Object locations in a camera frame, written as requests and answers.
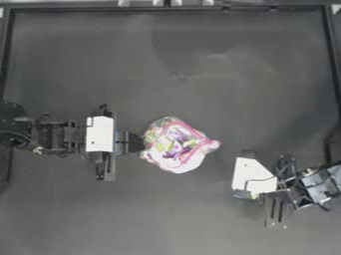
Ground clear bag with pink zip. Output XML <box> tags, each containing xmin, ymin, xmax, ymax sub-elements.
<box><xmin>140</xmin><ymin>115</ymin><xmax>222</xmax><ymax>174</ymax></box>

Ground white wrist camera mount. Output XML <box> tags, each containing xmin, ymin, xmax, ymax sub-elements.
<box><xmin>84</xmin><ymin>116</ymin><xmax>116</xmax><ymax>153</ymax></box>
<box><xmin>230</xmin><ymin>156</ymin><xmax>279</xmax><ymax>197</ymax></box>

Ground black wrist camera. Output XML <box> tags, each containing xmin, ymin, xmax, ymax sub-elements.
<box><xmin>231</xmin><ymin>188</ymin><xmax>255</xmax><ymax>200</ymax></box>

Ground black table frame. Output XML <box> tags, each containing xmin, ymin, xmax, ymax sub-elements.
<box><xmin>0</xmin><ymin>2</ymin><xmax>341</xmax><ymax>101</ymax></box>

